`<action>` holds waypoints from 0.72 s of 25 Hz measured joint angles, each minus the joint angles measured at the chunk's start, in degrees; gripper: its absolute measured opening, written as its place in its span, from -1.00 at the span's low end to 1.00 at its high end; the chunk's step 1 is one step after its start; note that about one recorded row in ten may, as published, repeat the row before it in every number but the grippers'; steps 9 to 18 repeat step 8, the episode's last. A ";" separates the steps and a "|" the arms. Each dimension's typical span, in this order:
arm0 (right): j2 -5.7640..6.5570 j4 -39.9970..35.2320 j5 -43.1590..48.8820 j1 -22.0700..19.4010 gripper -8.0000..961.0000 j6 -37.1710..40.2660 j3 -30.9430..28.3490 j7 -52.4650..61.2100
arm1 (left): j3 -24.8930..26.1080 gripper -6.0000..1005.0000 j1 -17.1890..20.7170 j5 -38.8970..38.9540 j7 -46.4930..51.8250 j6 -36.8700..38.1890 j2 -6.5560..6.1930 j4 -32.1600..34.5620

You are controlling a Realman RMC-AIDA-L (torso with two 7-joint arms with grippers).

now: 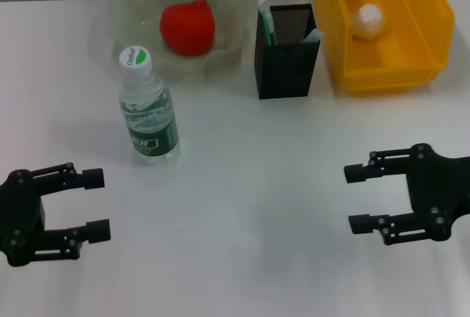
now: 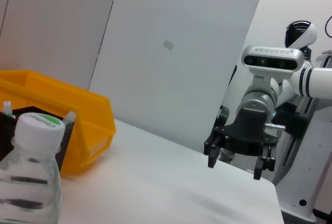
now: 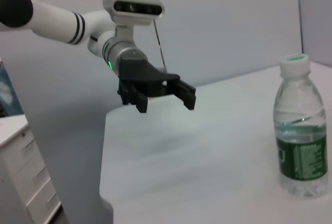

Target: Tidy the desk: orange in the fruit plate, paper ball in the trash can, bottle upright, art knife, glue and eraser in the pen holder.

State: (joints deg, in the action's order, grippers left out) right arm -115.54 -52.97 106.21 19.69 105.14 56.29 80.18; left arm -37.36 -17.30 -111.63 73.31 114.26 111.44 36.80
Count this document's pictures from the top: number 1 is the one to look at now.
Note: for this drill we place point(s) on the green utility knife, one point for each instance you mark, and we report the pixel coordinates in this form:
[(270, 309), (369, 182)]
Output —
[(267, 23)]

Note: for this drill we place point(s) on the clear green-label water bottle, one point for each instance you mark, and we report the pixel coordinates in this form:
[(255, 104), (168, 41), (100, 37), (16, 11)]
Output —
[(148, 119)]

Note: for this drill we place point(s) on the pale green glass fruit bowl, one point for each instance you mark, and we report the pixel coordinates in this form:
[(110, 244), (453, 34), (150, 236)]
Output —
[(227, 20)]

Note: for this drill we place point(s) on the black mesh pen holder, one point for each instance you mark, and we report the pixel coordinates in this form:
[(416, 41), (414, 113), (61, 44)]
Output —
[(284, 71)]

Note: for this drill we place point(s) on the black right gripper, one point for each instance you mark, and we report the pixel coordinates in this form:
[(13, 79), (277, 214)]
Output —
[(440, 192)]

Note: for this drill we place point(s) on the yellow plastic storage bin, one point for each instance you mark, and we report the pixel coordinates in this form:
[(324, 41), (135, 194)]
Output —
[(389, 60)]

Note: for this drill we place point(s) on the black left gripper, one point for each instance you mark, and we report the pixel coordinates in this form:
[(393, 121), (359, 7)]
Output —
[(20, 218)]

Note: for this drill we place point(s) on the white paper ball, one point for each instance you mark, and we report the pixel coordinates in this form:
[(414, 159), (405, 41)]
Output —
[(367, 20)]

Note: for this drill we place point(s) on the grey pen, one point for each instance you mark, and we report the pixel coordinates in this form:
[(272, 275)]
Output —
[(314, 35)]

